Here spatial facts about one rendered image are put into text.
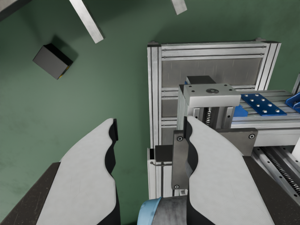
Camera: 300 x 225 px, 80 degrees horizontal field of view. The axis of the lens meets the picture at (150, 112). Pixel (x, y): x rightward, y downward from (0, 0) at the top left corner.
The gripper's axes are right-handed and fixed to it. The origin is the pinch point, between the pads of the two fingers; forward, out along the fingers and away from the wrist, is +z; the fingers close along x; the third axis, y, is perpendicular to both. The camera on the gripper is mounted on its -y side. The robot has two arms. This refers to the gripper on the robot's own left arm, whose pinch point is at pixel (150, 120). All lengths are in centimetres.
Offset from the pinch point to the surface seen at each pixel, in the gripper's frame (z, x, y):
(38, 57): 120, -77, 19
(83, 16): 48, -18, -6
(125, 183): 132, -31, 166
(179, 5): 45.5, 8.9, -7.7
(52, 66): 120, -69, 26
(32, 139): 132, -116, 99
